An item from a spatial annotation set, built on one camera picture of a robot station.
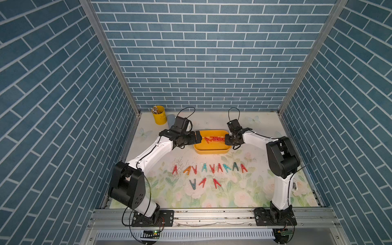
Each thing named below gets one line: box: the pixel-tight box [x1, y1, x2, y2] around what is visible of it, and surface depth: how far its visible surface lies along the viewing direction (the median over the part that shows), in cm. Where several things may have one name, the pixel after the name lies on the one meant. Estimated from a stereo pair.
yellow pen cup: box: [153, 105, 167, 126], surface depth 110 cm
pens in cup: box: [151, 105, 161, 115], surface depth 101 cm
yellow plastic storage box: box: [193, 129, 232, 155], surface depth 104 cm
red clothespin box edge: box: [204, 136, 219, 144], surface depth 106 cm
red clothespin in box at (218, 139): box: [212, 136, 226, 142], surface depth 106 cm
